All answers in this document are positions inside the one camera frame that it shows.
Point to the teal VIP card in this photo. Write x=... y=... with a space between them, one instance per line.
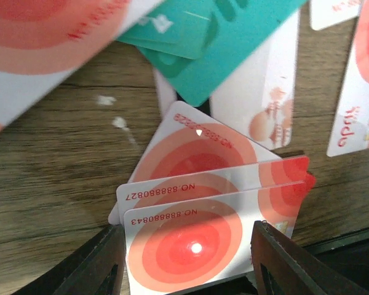
x=196 y=45

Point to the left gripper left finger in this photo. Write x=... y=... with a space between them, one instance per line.
x=97 y=267

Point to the white red circle card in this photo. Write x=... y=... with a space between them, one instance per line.
x=181 y=245
x=189 y=141
x=43 y=42

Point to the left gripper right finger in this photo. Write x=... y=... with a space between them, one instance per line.
x=283 y=267

